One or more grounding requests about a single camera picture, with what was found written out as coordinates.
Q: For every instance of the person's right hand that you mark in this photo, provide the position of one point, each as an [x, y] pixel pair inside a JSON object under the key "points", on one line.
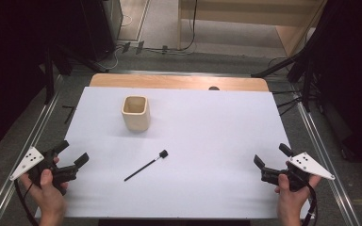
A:
{"points": [[292, 197]]}

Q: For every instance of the black cabinet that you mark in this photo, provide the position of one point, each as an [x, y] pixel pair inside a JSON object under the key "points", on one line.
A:
{"points": [[100, 28]]}

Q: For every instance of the wooden table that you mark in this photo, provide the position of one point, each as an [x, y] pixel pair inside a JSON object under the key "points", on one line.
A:
{"points": [[169, 81]]}

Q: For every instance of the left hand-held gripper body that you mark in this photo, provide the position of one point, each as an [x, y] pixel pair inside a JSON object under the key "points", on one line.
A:
{"points": [[34, 163]]}

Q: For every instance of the white table mat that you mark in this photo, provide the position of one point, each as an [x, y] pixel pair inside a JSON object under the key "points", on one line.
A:
{"points": [[182, 150]]}

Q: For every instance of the person's left hand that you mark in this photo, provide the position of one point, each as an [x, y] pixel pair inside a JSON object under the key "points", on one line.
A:
{"points": [[47, 193]]}

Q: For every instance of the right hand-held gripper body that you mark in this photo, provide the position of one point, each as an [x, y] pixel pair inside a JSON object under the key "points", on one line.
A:
{"points": [[298, 171]]}

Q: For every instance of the beige square cup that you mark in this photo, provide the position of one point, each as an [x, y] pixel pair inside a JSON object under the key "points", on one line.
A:
{"points": [[135, 113]]}

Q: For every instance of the wooden shelf unit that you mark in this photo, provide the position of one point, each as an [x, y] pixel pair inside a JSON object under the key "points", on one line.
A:
{"points": [[242, 22]]}

